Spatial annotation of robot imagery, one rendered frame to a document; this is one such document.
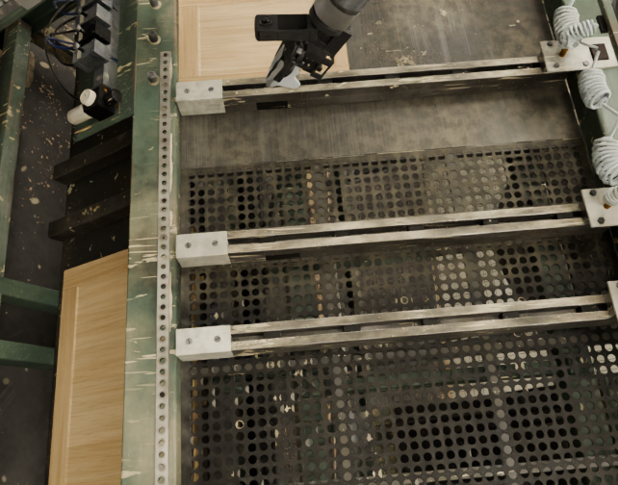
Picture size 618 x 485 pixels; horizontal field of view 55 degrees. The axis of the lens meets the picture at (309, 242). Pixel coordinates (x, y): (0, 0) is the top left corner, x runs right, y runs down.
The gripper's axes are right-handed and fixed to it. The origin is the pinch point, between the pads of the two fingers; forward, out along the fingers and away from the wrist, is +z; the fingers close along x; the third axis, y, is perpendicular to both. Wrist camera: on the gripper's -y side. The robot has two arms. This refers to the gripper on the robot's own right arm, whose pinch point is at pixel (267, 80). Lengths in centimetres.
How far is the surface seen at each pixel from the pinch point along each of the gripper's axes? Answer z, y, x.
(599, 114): -19, 86, 16
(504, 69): -6, 70, 35
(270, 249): 32.0, 18.6, -19.0
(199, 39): 41, -2, 49
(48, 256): 138, -20, 17
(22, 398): 139, -18, -36
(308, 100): 25.5, 25.4, 27.0
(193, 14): 41, -5, 59
